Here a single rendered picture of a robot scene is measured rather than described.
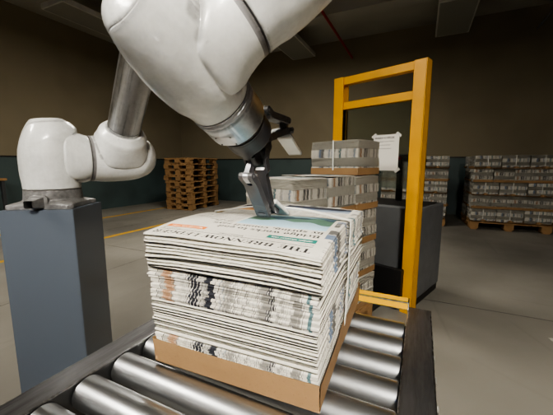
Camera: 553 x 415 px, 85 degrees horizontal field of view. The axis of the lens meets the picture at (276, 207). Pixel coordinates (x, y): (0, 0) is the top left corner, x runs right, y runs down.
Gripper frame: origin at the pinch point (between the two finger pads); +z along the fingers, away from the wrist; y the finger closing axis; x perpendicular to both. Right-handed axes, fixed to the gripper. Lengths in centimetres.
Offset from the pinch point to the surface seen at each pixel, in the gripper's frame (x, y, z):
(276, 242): 7.8, 16.3, -15.8
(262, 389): 6.3, 35.9, -7.1
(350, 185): -15, -52, 121
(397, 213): 9, -61, 194
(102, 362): -21.9, 39.3, -10.8
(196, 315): -5.0, 28.3, -11.6
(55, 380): -25, 42, -16
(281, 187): -40, -31, 78
